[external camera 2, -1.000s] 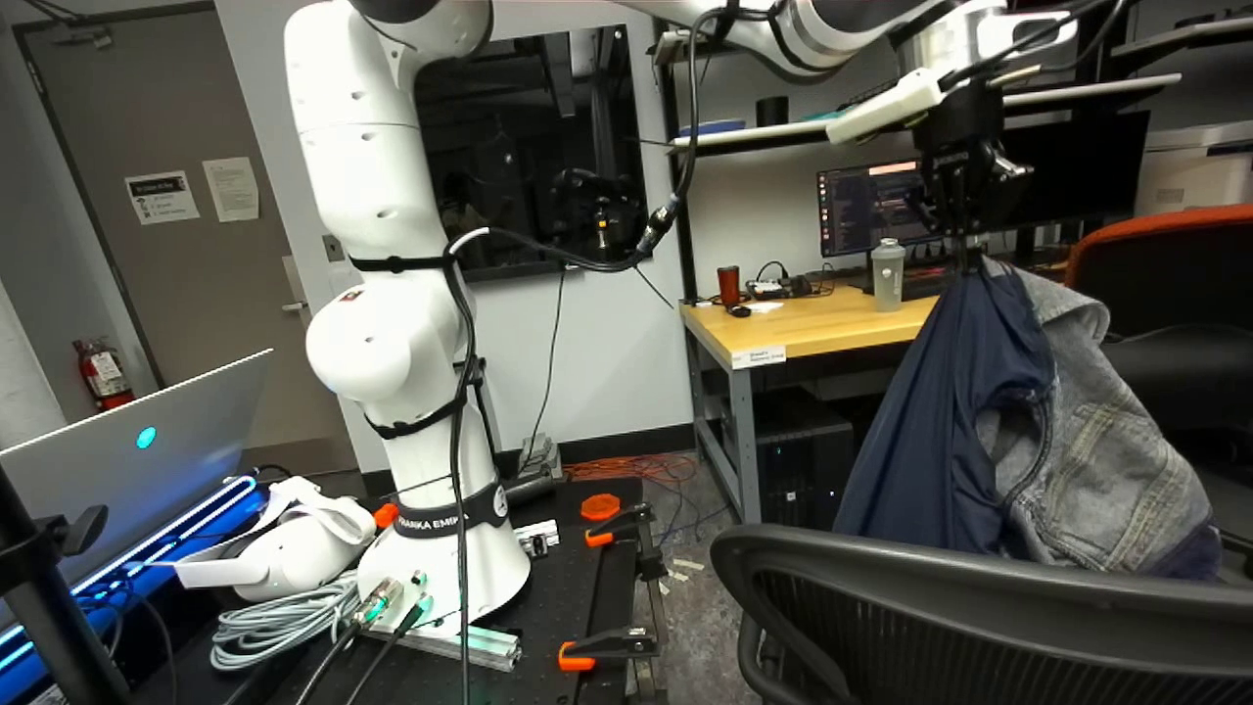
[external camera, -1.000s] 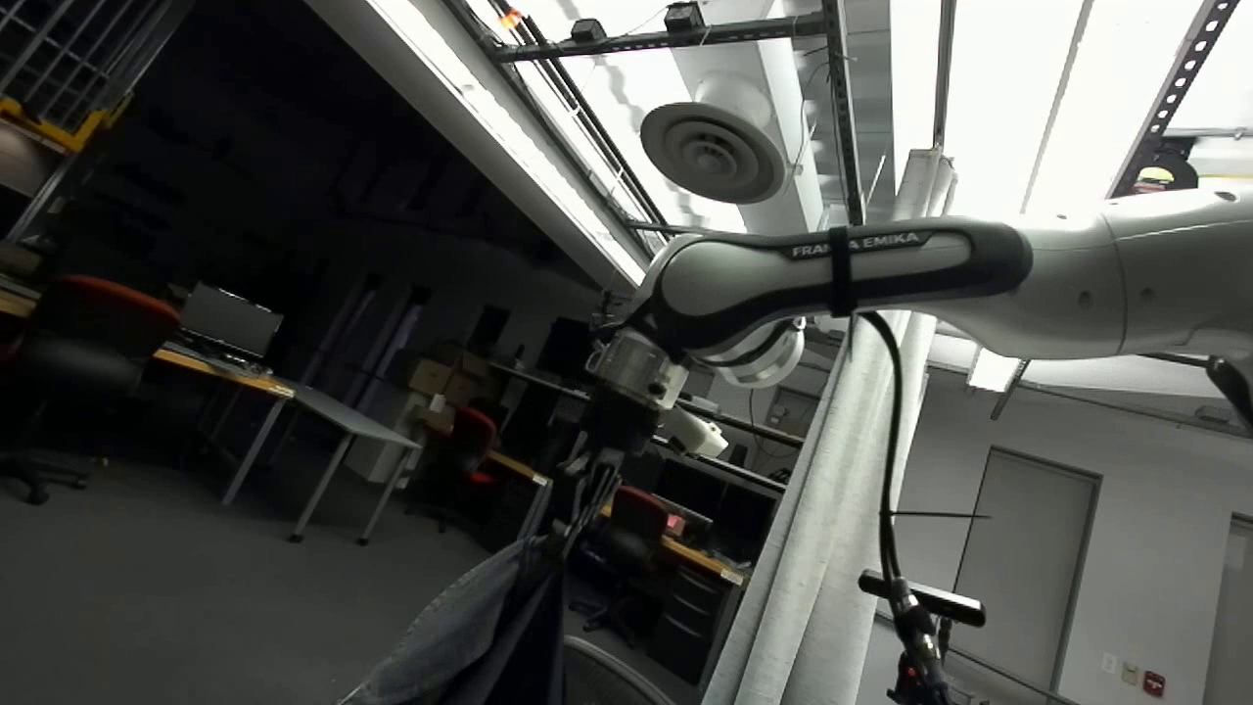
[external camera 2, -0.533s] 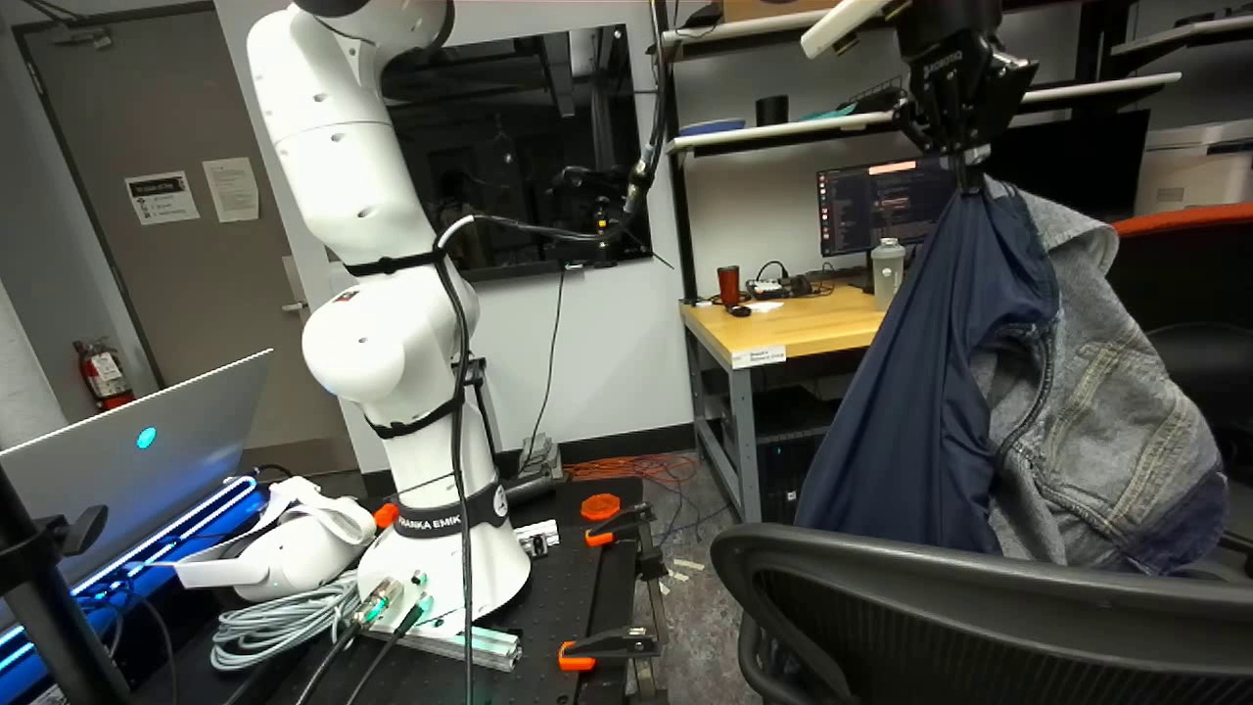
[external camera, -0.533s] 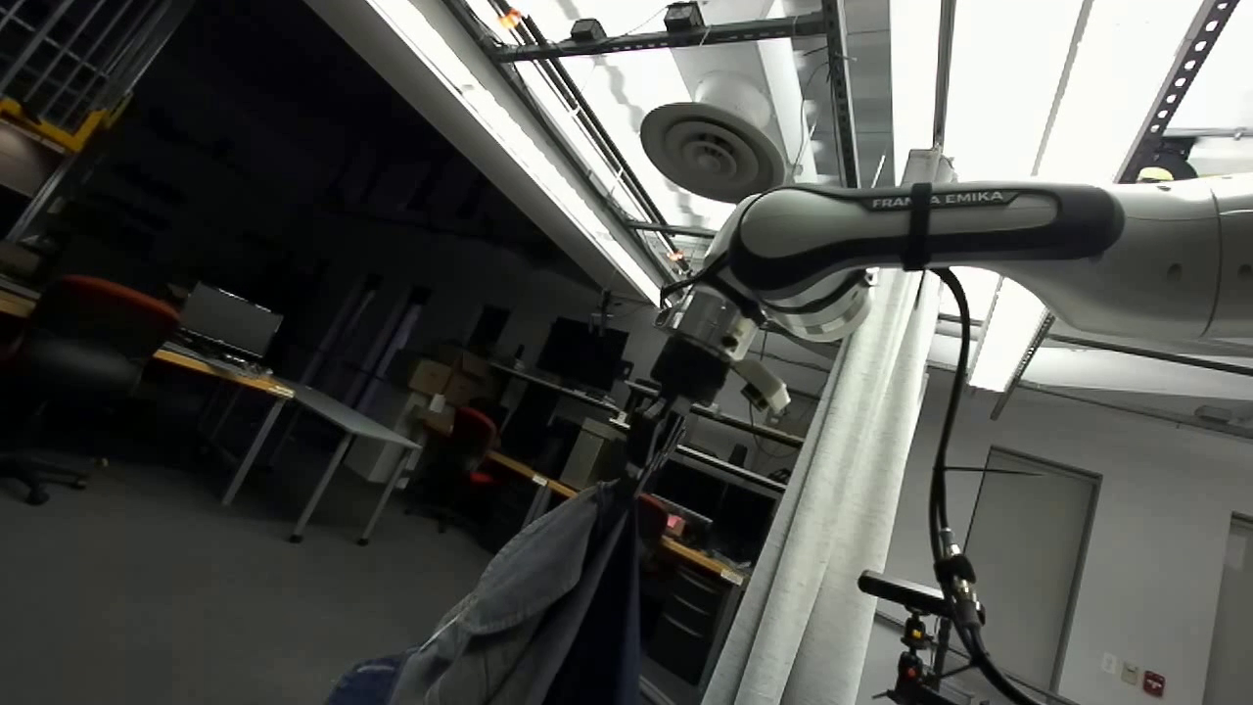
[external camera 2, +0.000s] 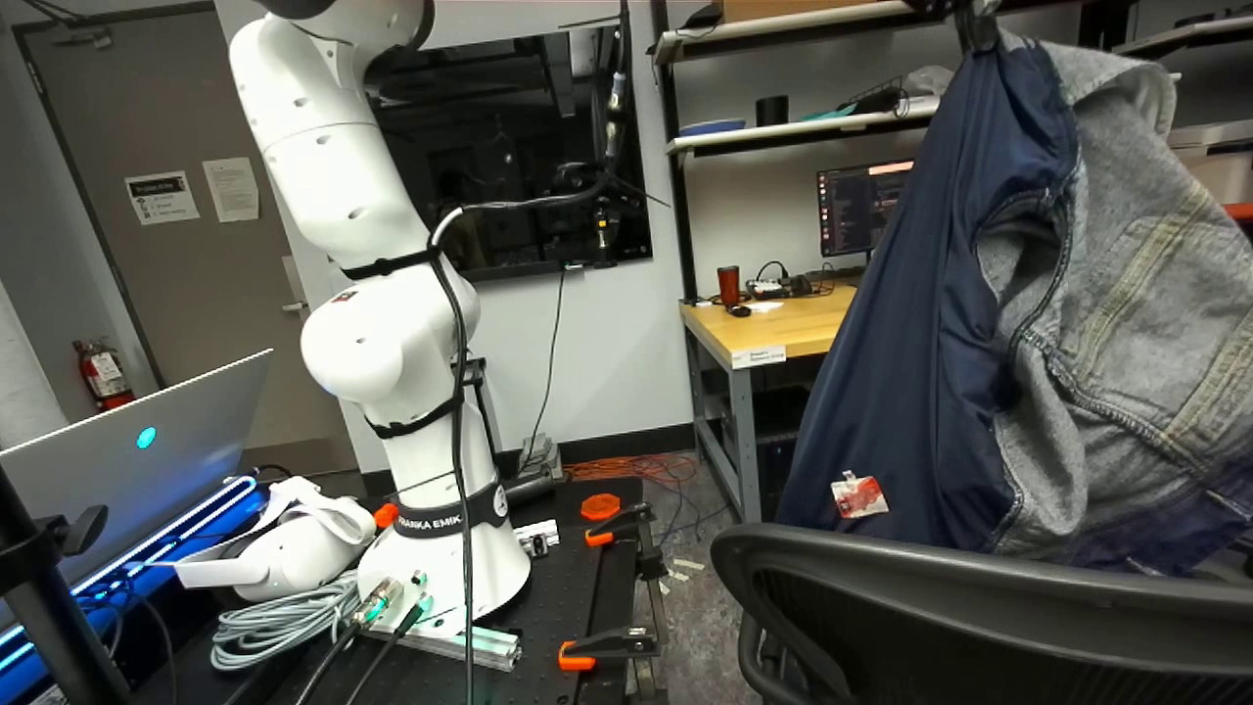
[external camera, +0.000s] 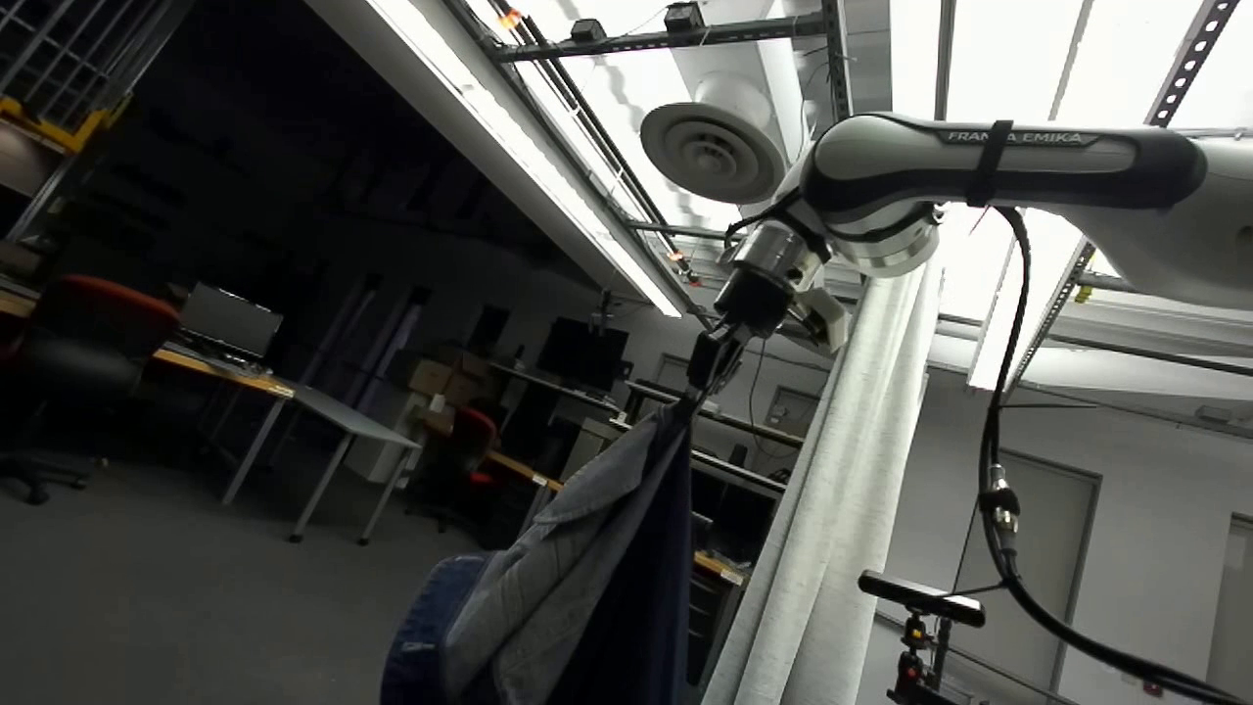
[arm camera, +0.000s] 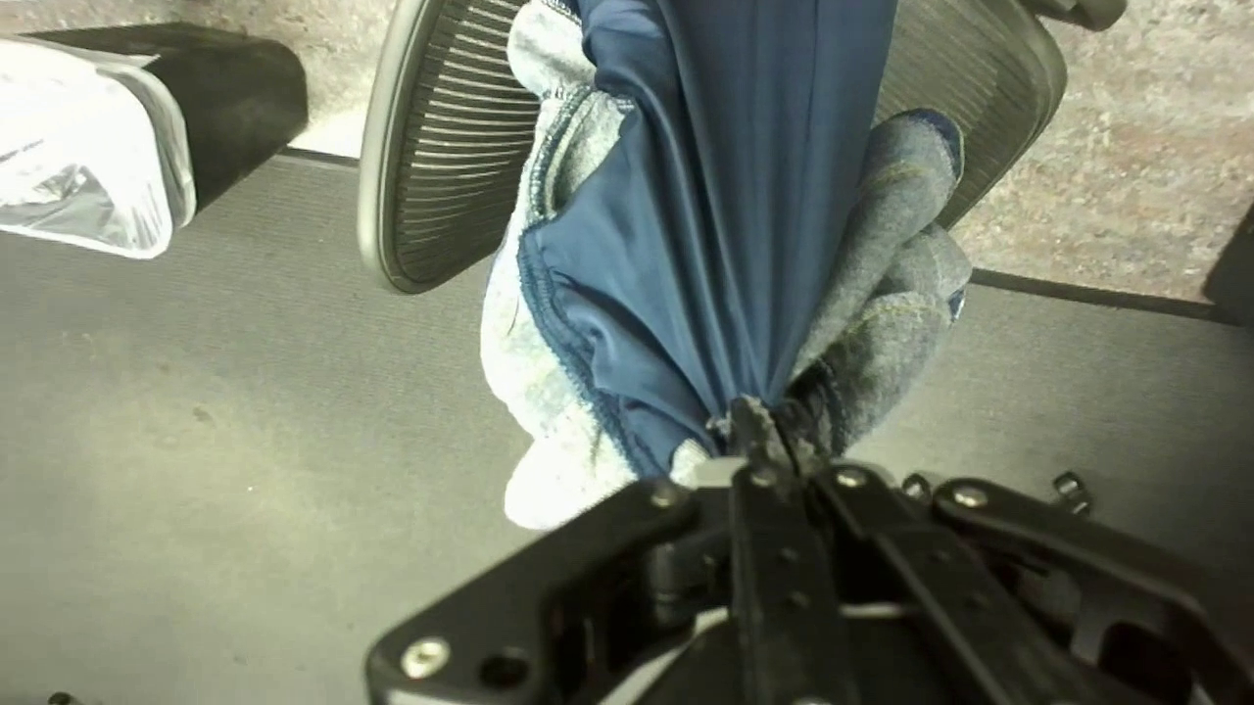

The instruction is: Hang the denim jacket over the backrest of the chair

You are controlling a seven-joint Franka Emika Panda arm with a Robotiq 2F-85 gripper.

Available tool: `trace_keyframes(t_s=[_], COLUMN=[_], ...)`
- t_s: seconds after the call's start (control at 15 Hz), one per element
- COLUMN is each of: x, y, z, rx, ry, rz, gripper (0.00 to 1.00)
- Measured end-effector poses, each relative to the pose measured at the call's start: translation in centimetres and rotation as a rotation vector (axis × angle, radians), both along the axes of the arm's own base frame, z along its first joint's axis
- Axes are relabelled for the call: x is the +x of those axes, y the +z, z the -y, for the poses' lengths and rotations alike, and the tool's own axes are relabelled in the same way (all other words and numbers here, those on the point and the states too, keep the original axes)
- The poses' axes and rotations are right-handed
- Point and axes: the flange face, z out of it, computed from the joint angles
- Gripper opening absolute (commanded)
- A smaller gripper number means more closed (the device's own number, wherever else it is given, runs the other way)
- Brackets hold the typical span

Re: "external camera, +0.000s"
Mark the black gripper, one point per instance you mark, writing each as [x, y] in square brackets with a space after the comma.
[753, 302]

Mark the blue denim jacket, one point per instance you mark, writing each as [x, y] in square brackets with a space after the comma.
[587, 562]

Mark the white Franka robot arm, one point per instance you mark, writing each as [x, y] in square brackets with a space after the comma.
[915, 157]

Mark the small red office chair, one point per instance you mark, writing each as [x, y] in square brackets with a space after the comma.
[476, 432]

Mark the large red black office chair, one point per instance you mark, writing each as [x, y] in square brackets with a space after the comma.
[90, 340]

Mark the black computer monitor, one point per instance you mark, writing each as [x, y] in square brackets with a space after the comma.
[580, 356]

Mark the thin black ceiling pipe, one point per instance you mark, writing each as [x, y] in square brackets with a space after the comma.
[665, 229]

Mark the round ceiling air vent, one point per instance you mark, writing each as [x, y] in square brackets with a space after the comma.
[707, 150]

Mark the wooden top desk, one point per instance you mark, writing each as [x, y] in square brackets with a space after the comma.
[719, 567]
[513, 469]
[221, 371]

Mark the long ceiling light fixture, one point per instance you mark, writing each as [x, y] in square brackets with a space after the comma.
[523, 143]

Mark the black tripod stand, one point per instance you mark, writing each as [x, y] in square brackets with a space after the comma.
[921, 599]

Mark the grey metal table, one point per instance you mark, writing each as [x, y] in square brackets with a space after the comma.
[344, 418]

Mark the grey door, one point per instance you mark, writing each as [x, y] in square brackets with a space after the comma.
[1236, 613]
[1059, 562]

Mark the grey laptop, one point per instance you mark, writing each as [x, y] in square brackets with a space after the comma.
[228, 322]

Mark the perforated metal ceiling strut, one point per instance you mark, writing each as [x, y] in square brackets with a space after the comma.
[1195, 59]

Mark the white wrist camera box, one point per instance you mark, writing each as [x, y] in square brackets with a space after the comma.
[824, 317]

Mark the black ceiling rail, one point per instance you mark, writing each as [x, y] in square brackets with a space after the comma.
[651, 46]

